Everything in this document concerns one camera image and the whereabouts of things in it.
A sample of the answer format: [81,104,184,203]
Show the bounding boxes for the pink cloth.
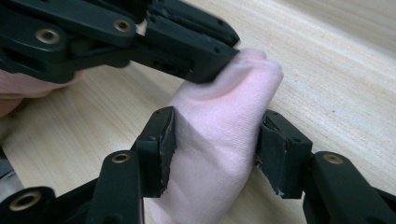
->
[144,48,285,224]

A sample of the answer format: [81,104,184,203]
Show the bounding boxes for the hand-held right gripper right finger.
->
[255,109,314,200]

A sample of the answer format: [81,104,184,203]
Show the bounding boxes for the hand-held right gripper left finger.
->
[132,105,177,199]

